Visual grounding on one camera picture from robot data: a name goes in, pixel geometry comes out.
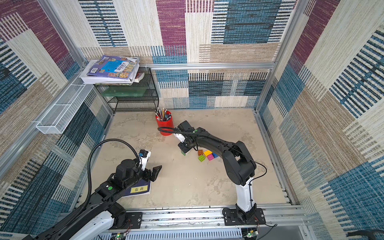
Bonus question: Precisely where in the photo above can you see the black wire shelf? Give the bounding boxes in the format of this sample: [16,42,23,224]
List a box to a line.
[95,67,160,113]

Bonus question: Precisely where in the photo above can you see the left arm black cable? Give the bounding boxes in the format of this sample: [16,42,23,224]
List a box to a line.
[59,138,141,235]

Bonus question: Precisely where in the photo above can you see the yellow lego brick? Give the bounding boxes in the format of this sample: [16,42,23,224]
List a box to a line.
[204,150,213,157]

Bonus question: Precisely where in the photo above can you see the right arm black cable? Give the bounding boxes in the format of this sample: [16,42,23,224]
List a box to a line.
[157,126,268,184]

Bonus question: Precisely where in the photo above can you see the red pencil cup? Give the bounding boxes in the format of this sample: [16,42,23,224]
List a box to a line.
[155,110,175,136]

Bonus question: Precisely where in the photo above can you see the white wire basket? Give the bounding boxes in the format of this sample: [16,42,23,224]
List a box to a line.
[36,84,93,135]

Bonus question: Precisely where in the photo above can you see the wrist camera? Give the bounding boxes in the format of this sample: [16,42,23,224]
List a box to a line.
[173,131,186,143]
[139,149,152,171]

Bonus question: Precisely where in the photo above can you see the green tray on shelf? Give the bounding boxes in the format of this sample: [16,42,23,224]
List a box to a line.
[102,87,147,98]

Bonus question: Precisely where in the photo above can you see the lime green lego brick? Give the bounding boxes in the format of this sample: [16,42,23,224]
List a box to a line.
[198,155,206,162]

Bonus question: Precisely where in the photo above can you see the pencils in cup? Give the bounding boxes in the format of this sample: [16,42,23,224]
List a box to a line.
[155,108,172,122]

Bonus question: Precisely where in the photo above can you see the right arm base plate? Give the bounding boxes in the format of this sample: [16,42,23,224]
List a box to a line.
[222,208,266,226]

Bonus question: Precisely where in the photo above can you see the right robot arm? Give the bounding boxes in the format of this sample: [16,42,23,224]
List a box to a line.
[177,121,257,213]

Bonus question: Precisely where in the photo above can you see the stack of books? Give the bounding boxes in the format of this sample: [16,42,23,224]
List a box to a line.
[80,55,145,85]

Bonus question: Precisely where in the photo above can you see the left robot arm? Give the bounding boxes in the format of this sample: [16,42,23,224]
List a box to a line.
[24,159,162,240]

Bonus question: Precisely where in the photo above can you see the magenta lego brick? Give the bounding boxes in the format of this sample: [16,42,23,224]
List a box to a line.
[207,154,214,161]

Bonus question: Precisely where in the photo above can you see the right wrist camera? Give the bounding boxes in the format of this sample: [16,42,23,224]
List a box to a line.
[173,131,186,143]

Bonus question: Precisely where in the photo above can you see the dark blue notebook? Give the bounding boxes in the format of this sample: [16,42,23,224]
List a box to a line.
[123,180,151,197]

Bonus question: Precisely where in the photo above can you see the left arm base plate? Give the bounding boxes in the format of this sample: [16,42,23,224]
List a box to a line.
[111,212,143,230]

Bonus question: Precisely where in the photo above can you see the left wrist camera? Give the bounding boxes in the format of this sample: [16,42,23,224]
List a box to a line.
[139,149,152,171]

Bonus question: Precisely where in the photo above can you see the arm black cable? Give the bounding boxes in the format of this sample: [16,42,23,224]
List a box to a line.
[59,138,141,235]
[157,126,268,184]

